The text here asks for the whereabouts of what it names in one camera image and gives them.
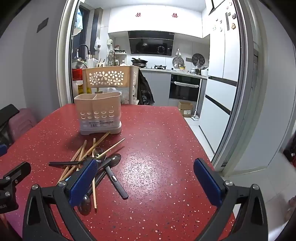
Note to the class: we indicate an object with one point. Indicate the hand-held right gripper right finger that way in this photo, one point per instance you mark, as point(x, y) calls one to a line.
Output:
point(205, 183)

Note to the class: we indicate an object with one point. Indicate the white floor mop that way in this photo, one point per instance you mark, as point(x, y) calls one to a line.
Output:
point(194, 118)

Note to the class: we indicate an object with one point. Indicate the dark wall switch panel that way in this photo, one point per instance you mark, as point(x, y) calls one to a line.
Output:
point(43, 25)

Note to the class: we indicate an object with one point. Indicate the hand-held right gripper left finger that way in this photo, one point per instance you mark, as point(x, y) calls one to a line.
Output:
point(85, 178)

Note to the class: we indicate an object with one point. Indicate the gas stove burner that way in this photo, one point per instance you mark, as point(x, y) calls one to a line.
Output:
point(160, 67)

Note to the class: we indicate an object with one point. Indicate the dark round divided tray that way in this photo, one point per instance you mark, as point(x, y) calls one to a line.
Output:
point(198, 59)

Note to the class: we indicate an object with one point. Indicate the cardboard box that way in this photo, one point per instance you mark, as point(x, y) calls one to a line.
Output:
point(185, 107)

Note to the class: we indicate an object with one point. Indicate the yellow cooking oil bottle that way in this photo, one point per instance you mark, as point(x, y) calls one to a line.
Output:
point(81, 89)

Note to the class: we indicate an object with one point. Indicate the white hanging plastic bag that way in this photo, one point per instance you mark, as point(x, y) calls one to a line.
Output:
point(97, 45)

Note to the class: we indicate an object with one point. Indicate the metal basin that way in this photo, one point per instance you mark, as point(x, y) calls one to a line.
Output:
point(78, 65)

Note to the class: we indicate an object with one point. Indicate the sliding door frame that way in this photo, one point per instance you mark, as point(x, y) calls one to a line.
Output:
point(252, 92)

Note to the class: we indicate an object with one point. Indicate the white rice cooker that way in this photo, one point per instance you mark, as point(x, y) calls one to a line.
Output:
point(204, 71)

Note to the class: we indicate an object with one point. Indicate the black plastic bag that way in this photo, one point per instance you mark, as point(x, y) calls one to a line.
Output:
point(144, 92)

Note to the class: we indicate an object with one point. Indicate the black built-in oven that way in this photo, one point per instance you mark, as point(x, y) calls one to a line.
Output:
point(182, 92)

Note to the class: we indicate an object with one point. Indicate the black range hood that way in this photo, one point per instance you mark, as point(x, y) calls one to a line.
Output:
point(150, 46)

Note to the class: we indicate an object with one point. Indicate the black kitchen faucet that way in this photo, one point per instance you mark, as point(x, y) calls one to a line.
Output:
point(83, 45)

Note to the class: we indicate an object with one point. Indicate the white spice shelf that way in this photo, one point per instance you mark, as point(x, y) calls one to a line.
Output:
point(120, 53)

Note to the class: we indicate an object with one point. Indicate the black wok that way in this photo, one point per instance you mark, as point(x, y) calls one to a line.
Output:
point(138, 62)

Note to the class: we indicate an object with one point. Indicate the white refrigerator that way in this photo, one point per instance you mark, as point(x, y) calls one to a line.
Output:
point(222, 58)

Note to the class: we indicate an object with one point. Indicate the beige flower-cutout storage rack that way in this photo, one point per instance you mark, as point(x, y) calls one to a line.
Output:
point(111, 69)

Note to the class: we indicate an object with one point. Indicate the dark bag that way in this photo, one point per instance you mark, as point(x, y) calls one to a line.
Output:
point(290, 153)

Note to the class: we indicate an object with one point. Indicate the pink plastic stool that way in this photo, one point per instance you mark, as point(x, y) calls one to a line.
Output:
point(23, 122)

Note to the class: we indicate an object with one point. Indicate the red plastic basket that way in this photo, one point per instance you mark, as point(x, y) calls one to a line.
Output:
point(77, 74)

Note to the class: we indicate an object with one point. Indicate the round metal steamer rack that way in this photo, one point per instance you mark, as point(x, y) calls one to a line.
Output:
point(178, 62)

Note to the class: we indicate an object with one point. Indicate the group of fridge magnets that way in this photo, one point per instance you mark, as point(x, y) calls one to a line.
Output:
point(220, 22)

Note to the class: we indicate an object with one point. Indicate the beige plastic utensil holder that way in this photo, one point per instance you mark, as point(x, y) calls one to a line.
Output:
point(97, 104)

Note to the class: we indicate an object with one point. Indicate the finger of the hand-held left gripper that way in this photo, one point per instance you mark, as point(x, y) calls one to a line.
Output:
point(18, 171)
point(2, 149)

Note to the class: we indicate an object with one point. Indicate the white upper cabinets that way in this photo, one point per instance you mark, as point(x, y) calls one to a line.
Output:
point(157, 23)

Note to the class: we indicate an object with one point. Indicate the black chair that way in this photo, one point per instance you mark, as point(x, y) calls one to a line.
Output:
point(8, 113)

